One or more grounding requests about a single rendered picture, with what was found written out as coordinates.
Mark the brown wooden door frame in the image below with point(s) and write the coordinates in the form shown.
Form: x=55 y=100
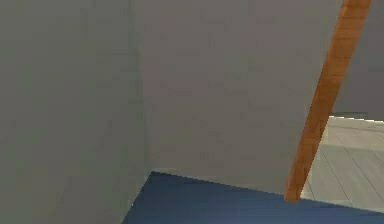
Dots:
x=328 y=90

